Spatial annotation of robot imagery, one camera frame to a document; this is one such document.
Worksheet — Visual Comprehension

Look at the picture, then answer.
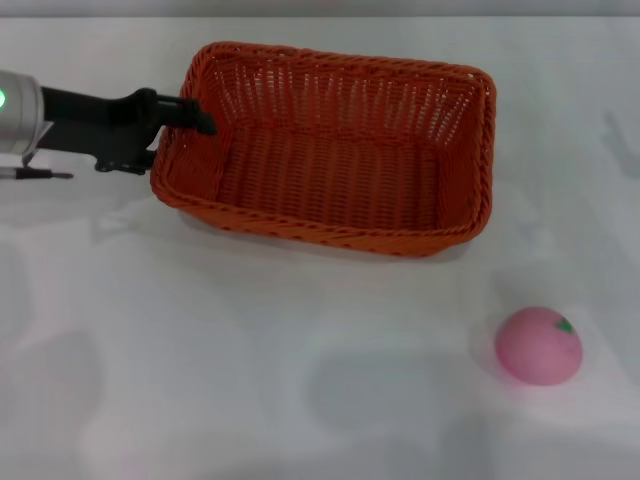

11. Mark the pink peach toy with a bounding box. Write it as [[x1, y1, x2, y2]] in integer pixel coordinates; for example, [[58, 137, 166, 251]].
[[493, 306, 585, 386]]

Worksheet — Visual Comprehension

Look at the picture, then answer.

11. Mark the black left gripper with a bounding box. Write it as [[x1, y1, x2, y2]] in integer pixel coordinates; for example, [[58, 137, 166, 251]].
[[37, 87, 218, 176]]

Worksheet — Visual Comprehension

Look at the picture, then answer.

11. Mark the orange woven plastic basket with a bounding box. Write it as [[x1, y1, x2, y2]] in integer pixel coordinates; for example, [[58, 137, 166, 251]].
[[150, 40, 499, 259]]

